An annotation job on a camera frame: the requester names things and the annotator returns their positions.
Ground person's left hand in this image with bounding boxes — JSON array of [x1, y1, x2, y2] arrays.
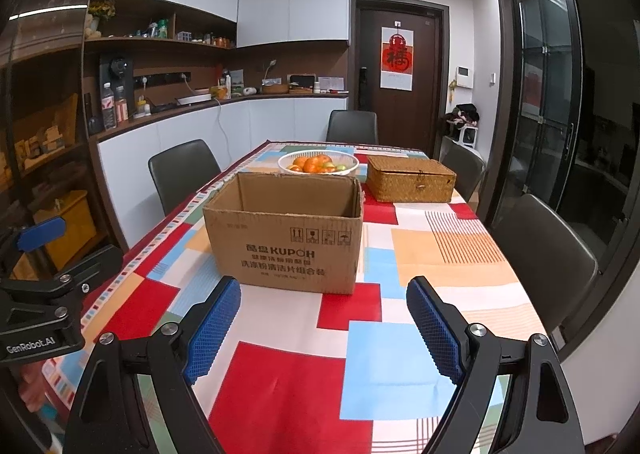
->
[[19, 365, 47, 412]]

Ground black wall appliance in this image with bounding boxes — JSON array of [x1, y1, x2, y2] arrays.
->
[[98, 53, 135, 110]]

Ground glass sliding door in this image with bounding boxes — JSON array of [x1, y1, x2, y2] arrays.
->
[[497, 0, 640, 275]]

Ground brown cardboard box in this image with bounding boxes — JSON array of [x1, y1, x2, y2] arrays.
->
[[202, 171, 364, 296]]

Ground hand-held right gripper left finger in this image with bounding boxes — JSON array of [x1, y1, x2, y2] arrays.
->
[[62, 275, 242, 454]]

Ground red and white wall calendar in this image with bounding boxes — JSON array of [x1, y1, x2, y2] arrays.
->
[[381, 26, 416, 90]]

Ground colourful patchwork tablecloth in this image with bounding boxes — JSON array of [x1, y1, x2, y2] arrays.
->
[[42, 140, 551, 454]]

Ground dark cloth pile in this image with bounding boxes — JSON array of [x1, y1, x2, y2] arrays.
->
[[442, 104, 480, 127]]

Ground white base cabinets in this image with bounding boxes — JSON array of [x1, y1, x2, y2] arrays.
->
[[97, 96, 348, 250]]

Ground woven wicker box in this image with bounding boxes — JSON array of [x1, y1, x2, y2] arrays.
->
[[366, 154, 457, 204]]

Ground pile of oranges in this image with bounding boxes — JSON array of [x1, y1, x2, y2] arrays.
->
[[287, 154, 348, 175]]

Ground dark grey dining chair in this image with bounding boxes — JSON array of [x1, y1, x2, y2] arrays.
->
[[441, 141, 486, 205], [148, 139, 222, 217], [490, 193, 599, 335], [326, 110, 379, 145]]

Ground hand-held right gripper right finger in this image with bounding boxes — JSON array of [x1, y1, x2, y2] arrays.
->
[[405, 275, 586, 454]]

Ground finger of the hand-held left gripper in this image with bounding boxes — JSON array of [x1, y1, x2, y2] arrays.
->
[[0, 216, 67, 280], [0, 243, 124, 335]]

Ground clear water bottle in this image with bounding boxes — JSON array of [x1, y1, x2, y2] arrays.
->
[[101, 82, 118, 131]]

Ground white power cable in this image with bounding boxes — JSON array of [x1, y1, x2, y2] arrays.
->
[[214, 99, 231, 170]]

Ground white plastic fruit basket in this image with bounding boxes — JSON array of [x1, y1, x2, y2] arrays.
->
[[277, 150, 360, 179]]

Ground dark brown door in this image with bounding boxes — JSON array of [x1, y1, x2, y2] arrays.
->
[[350, 0, 448, 155]]

